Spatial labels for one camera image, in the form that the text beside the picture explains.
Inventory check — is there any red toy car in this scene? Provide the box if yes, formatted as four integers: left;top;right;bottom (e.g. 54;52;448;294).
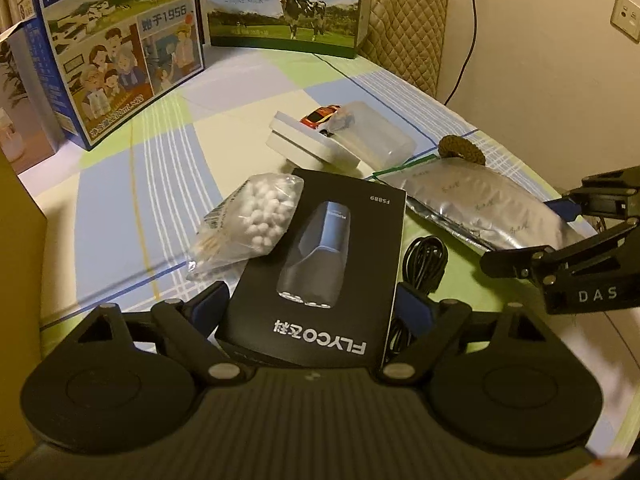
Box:
300;104;357;137

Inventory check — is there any silver foil bag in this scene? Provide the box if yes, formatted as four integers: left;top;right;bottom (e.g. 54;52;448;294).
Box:
372;152;587;254

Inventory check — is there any black wall cable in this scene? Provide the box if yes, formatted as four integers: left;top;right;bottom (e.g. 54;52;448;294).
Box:
444;0;478;105

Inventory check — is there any brown pine cone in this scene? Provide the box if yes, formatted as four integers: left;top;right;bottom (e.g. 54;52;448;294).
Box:
437;134;487;166

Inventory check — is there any clear plastic case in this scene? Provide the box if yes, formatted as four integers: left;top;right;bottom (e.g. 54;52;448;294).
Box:
330;101;417;170

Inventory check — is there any clear bag of cotton balls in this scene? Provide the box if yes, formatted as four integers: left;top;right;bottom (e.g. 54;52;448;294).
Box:
185;172;306;283

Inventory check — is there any brown cardboard box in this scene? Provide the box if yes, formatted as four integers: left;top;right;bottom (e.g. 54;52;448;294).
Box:
0;150;49;346

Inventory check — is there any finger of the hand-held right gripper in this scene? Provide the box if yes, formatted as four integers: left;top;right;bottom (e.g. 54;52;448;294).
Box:
545;166;640;222
480;220;640;287

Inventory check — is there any green cow milk box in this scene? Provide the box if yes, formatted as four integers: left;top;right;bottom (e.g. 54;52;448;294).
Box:
197;0;376;60

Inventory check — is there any black cable coil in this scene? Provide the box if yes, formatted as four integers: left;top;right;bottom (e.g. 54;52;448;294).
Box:
384;235;451;361

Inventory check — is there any beige quilted chair cover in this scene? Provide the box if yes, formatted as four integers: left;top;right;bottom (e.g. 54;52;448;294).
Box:
360;0;449;103

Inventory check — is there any black shaver box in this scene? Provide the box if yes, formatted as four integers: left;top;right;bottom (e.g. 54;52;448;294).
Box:
215;167;408;369

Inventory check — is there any blue milk carton box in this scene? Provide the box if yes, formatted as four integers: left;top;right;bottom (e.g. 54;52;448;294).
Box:
15;0;206;152

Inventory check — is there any white plug adapter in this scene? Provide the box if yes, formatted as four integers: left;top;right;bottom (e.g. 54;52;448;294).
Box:
265;112;363;177

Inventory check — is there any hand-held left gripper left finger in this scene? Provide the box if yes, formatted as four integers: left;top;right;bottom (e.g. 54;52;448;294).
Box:
75;281;249;387

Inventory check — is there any beige wall socket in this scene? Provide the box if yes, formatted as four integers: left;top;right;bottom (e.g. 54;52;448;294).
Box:
611;0;640;43

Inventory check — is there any white appliance box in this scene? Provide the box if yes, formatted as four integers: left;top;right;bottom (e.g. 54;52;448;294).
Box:
0;22;63;176

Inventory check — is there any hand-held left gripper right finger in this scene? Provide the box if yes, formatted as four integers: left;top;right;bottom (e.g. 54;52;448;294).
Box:
377;282;551;385

